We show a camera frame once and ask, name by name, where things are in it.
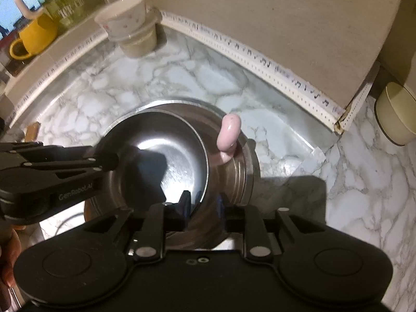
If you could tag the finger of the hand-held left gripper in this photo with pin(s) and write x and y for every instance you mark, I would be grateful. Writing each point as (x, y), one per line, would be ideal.
(48, 151)
(81, 169)

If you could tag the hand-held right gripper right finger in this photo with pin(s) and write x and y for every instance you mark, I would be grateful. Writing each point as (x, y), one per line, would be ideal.
(232, 217)

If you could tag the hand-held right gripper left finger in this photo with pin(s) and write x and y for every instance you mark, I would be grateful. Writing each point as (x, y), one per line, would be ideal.
(186, 214)

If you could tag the large steel bowl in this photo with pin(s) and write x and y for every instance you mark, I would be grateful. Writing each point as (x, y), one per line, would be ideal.
(242, 175)

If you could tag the pink bowl with steel liner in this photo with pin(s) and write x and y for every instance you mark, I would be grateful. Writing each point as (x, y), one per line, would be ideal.
(156, 149)

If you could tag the person's left hand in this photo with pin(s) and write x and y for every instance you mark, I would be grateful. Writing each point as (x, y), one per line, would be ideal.
(8, 266)

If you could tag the small brown block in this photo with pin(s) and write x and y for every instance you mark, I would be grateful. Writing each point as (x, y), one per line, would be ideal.
(33, 131)

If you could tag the white patterned trim strip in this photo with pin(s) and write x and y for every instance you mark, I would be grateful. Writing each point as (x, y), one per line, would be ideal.
(357, 100)
(48, 74)
(253, 58)

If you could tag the clear tape piece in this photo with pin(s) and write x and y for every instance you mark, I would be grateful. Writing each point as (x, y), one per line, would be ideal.
(312, 161)

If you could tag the yellow mug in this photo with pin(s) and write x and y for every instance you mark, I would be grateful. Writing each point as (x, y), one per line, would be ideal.
(35, 37)

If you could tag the beige plastic container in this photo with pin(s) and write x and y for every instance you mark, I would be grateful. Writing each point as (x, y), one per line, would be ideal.
(139, 44)

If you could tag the white floral cup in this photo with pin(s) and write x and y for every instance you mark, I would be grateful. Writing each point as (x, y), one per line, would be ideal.
(125, 18)

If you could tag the cream bowl with dark rim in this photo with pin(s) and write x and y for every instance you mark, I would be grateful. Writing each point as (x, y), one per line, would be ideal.
(398, 117)

